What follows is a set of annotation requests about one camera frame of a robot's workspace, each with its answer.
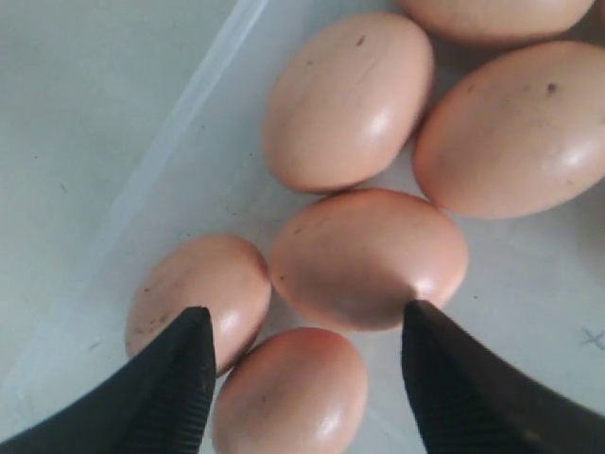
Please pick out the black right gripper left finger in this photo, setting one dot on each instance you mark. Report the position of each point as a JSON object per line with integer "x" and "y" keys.
{"x": 158, "y": 402}

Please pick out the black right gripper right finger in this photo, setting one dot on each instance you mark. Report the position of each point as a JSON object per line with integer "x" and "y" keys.
{"x": 466, "y": 399}

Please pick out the brown egg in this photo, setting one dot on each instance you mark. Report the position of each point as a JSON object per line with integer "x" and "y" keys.
{"x": 352, "y": 261}
{"x": 519, "y": 135}
{"x": 224, "y": 273}
{"x": 304, "y": 390}
{"x": 505, "y": 19}
{"x": 347, "y": 102}

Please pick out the clear plastic box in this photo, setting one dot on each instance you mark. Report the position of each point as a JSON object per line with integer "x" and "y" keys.
{"x": 534, "y": 290}

